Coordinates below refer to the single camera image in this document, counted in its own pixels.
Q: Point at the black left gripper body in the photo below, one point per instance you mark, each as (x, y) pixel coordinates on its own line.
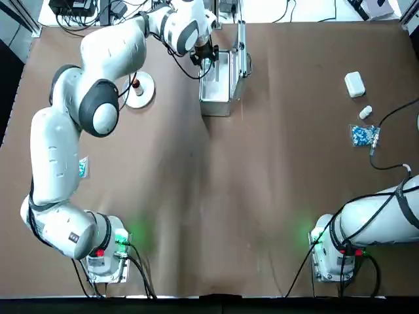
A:
(204, 52)

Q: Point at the silver aluminium medical kit case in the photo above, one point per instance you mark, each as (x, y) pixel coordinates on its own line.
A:
(214, 108)

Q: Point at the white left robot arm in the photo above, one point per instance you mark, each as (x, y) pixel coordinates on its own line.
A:
(55, 157)

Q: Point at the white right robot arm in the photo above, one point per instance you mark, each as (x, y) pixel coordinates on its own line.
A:
(376, 212)

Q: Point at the gray rimmed round plate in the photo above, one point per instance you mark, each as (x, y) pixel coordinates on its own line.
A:
(144, 98)

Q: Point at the dark grey power supply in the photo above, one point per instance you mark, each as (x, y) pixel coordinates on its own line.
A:
(227, 6)

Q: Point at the black power adapter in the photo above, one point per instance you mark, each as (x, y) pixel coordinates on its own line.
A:
(118, 9)

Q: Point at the black electronics box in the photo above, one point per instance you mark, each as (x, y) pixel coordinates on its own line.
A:
(72, 6)

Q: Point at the white plastic box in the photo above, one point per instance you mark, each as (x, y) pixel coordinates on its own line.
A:
(354, 84)

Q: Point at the blue white capsule bag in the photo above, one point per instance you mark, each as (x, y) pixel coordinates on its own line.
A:
(84, 168)
(363, 135)

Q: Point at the small white pill bottle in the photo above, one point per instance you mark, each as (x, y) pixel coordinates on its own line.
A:
(365, 112)

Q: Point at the purple grey box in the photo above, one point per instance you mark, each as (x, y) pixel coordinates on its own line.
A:
(376, 8)

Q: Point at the aluminium frame post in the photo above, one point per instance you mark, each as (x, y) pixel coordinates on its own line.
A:
(218, 19)

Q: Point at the aluminium frame rail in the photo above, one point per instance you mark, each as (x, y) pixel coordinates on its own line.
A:
(410, 16)
(32, 19)

